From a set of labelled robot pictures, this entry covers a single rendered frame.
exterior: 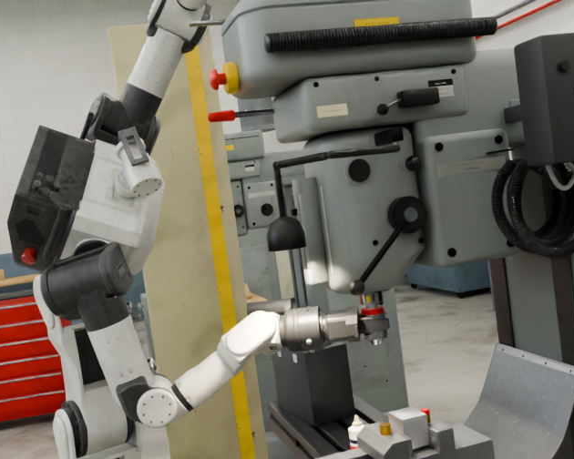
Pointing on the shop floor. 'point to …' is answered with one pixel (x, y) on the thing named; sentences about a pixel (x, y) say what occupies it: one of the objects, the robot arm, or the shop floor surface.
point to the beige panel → (195, 256)
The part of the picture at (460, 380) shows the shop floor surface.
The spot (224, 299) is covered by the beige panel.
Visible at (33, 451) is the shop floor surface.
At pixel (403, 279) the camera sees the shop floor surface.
